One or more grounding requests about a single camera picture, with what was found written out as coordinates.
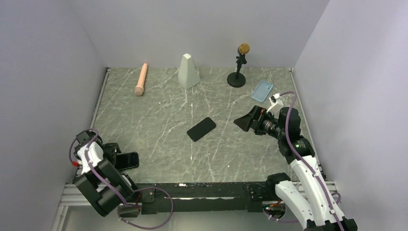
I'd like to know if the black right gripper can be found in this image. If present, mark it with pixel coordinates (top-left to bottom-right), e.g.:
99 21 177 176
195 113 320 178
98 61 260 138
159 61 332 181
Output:
234 105 285 140

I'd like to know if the light blue phone case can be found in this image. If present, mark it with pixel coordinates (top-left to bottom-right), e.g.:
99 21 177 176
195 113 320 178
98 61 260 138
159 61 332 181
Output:
251 80 273 103

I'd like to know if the black smartphone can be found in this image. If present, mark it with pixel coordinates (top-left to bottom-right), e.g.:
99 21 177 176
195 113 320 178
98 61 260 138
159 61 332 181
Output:
187 117 217 142
115 152 140 171

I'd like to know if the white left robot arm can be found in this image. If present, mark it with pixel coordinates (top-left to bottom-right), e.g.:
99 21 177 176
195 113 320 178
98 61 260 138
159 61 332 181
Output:
70 128 140 217

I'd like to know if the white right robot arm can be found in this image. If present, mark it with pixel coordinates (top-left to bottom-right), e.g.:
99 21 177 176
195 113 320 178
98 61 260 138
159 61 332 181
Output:
233 105 358 231

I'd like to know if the black microphone stand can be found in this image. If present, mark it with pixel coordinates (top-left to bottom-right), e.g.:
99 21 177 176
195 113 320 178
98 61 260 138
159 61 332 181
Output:
227 51 247 88

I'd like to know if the pink toy microphone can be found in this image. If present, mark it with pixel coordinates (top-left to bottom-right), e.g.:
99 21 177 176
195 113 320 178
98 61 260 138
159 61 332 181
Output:
134 63 148 96

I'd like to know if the white cone-shaped metronome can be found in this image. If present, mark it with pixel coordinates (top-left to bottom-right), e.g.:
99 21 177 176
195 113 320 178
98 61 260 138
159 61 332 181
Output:
178 53 201 90

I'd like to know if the brown microphone head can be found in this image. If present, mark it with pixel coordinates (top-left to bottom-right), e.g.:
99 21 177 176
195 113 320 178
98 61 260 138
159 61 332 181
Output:
238 43 250 55

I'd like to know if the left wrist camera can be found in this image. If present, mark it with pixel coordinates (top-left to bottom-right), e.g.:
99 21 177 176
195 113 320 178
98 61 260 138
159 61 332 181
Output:
70 154 82 167

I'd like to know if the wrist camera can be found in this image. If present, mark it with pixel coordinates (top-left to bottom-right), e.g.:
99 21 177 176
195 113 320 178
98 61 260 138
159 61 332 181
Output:
70 154 82 167
267 93 283 115

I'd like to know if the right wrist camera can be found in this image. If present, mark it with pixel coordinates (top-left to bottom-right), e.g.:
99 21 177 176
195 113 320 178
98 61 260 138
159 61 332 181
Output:
267 93 283 115

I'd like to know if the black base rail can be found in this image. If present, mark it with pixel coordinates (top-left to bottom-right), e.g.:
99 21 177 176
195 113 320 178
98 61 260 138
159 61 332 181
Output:
127 181 282 215

